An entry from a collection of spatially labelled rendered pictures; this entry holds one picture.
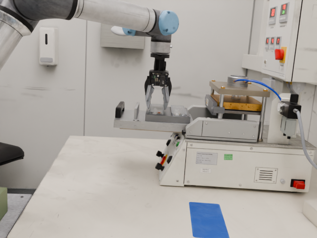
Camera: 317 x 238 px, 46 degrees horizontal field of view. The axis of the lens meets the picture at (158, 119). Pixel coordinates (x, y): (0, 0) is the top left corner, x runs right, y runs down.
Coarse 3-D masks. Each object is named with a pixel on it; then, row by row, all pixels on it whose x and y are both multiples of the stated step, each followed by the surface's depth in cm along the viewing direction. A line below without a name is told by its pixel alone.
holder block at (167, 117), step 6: (168, 108) 153; (186, 108) 156; (150, 114) 137; (168, 114) 140; (150, 120) 137; (156, 120) 137; (162, 120) 137; (168, 120) 137; (174, 120) 137; (180, 120) 137; (186, 120) 137
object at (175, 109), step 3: (171, 105) 154; (174, 105) 155; (177, 105) 155; (174, 108) 148; (177, 108) 149; (180, 108) 149; (183, 108) 150; (174, 111) 141; (177, 111) 141; (180, 111) 142; (183, 111) 142
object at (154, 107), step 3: (150, 105) 151; (153, 105) 152; (156, 105) 152; (159, 105) 153; (162, 105) 153; (150, 108) 145; (153, 108) 145; (156, 108) 146; (159, 108) 146; (162, 108) 146; (150, 111) 138; (153, 111) 138; (156, 111) 139; (159, 111) 139; (162, 111) 139
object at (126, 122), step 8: (136, 104) 148; (128, 112) 152; (136, 112) 139; (144, 112) 154; (120, 120) 137; (128, 120) 137; (144, 120) 138; (192, 120) 144; (120, 128) 139; (128, 128) 139; (136, 128) 137; (144, 128) 137; (152, 128) 137; (160, 128) 137; (168, 128) 137; (176, 128) 137; (184, 128) 137
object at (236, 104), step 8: (216, 96) 149; (232, 96) 145; (240, 96) 144; (248, 96) 155; (224, 104) 136; (232, 104) 136; (240, 104) 136; (248, 104) 136; (256, 104) 136; (232, 112) 136; (240, 112) 136; (248, 112) 136; (256, 112) 136
